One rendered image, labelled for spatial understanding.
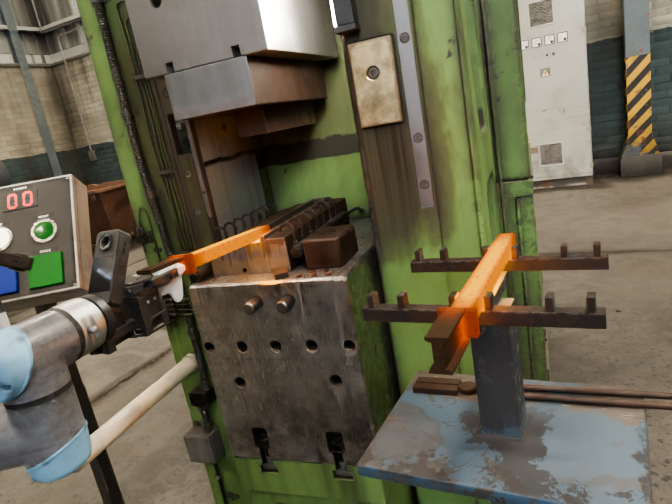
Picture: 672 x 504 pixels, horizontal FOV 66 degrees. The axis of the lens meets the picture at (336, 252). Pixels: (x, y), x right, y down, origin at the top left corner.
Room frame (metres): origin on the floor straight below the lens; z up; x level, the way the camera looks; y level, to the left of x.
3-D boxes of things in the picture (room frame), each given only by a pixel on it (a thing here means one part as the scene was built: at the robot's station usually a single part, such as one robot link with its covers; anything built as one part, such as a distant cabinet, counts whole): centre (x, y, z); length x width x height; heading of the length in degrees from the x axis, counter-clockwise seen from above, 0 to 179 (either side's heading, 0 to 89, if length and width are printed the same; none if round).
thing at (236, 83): (1.32, 0.12, 1.32); 0.42 x 0.20 x 0.10; 158
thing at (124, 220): (7.60, 3.35, 0.43); 1.89 x 1.20 x 0.85; 62
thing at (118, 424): (1.17, 0.55, 0.62); 0.44 x 0.05 x 0.05; 158
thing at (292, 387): (1.31, 0.06, 0.69); 0.56 x 0.38 x 0.45; 158
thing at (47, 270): (1.14, 0.64, 1.01); 0.07 x 0.05 x 0.07; 93
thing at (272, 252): (1.32, 0.12, 0.96); 0.42 x 0.20 x 0.09; 158
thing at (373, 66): (1.13, -0.15, 1.27); 0.09 x 0.02 x 0.17; 68
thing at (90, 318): (0.66, 0.36, 1.01); 0.08 x 0.05 x 0.08; 68
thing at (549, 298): (0.67, -0.32, 0.96); 0.23 x 0.06 x 0.02; 150
